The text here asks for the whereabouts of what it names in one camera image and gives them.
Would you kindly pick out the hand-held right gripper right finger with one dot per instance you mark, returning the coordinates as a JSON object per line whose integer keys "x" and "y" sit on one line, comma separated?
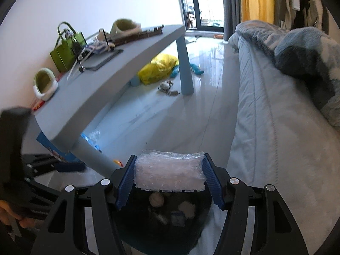
{"x": 213, "y": 184}

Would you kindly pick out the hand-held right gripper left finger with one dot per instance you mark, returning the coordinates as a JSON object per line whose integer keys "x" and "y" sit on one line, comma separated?
{"x": 126, "y": 184}

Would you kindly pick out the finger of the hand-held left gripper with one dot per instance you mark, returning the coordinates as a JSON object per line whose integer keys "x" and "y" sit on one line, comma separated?
{"x": 69, "y": 166}
{"x": 39, "y": 195}

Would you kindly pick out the yellow curtain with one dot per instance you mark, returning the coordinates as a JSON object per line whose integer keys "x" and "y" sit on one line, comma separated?
{"x": 256, "y": 0}

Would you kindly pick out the yellow plastic bag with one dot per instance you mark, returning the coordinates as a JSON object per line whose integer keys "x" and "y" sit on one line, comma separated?
{"x": 156, "y": 69}

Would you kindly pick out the blue tissue packet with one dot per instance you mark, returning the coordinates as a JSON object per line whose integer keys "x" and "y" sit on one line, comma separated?
{"x": 177, "y": 217}

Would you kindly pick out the clear packaged item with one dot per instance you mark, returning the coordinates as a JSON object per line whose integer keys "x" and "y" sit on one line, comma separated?
{"x": 96, "y": 47}

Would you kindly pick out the blue plush toy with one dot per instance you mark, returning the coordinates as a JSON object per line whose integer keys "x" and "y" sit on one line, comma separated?
{"x": 198, "y": 70}

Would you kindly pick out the red packet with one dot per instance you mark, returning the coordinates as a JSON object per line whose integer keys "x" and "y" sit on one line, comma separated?
{"x": 37, "y": 105}

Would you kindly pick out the grey blue table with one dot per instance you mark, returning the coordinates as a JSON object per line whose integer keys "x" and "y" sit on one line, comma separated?
{"x": 106, "y": 79}

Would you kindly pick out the person's left hand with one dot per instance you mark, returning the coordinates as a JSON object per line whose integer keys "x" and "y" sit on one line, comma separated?
{"x": 10, "y": 215}

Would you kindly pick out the brown wooden rack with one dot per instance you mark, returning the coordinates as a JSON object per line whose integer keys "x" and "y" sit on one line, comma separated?
{"x": 138, "y": 34}

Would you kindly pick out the black hanging coat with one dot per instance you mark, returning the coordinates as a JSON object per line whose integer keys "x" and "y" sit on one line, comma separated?
{"x": 306, "y": 5}

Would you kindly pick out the black framed glass door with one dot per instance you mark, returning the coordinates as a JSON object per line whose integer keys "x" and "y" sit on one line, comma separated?
{"x": 198, "y": 5}

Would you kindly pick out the green gift bag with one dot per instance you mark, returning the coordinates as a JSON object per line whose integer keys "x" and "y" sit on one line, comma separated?
{"x": 63, "y": 57}

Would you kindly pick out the black trash bin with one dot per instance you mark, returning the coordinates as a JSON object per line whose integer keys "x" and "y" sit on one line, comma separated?
{"x": 138, "y": 231}

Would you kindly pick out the bed with grey sheet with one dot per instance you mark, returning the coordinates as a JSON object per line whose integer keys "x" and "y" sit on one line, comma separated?
{"x": 265, "y": 124}

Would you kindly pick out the blue cardboard box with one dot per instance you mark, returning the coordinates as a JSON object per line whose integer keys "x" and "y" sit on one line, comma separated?
{"x": 46, "y": 143}

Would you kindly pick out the grey hanging coat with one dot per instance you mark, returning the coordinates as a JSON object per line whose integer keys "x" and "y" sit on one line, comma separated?
{"x": 285, "y": 5}

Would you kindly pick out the beige hanging jacket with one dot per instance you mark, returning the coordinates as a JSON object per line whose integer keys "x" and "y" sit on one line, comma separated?
{"x": 322, "y": 10}

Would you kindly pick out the blue patterned fleece blanket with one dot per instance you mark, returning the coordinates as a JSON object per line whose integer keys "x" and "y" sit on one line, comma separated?
{"x": 305, "y": 58}

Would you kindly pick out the small orange toy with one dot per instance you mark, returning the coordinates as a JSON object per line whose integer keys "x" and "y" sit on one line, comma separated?
{"x": 218, "y": 36}

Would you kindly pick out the green fleece-lined slipper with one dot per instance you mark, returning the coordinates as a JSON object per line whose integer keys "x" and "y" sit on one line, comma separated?
{"x": 45, "y": 85}
{"x": 124, "y": 27}

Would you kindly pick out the grey plush toy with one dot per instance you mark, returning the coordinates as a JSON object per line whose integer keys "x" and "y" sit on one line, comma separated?
{"x": 164, "y": 85}

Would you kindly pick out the crumpled clear plastic bottle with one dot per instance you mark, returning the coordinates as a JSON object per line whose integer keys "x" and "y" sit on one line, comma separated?
{"x": 93, "y": 138}

